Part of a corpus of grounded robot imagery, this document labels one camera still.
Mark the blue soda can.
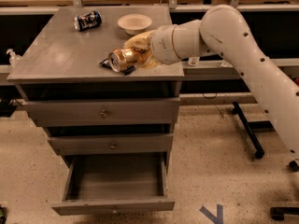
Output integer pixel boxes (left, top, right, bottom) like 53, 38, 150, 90
74, 11, 102, 32

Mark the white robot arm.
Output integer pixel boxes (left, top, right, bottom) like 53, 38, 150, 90
148, 5, 299, 157

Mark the dark blue snack bag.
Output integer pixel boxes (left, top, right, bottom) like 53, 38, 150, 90
99, 59, 136, 76

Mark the black stand leg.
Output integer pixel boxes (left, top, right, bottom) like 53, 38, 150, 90
233, 102, 264, 159

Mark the grey drawer cabinet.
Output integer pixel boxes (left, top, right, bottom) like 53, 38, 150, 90
7, 5, 185, 217

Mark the grey top drawer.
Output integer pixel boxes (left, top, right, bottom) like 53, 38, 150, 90
23, 98, 179, 127

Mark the grey middle drawer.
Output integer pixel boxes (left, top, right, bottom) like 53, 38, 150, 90
49, 133, 173, 156

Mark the black chair base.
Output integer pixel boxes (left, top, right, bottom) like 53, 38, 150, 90
270, 207, 299, 221

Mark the white pump bottle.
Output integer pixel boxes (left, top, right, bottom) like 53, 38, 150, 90
188, 57, 200, 67

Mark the small sanitizer bottle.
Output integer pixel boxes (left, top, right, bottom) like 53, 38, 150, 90
7, 49, 21, 67

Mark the orange soda can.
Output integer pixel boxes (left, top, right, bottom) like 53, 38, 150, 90
108, 49, 140, 73

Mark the grey open bottom drawer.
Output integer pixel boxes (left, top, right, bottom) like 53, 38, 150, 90
52, 153, 175, 216

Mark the white bowl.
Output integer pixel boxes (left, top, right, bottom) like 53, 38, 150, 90
118, 14, 152, 35

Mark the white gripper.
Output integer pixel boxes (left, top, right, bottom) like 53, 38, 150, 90
123, 25, 180, 68

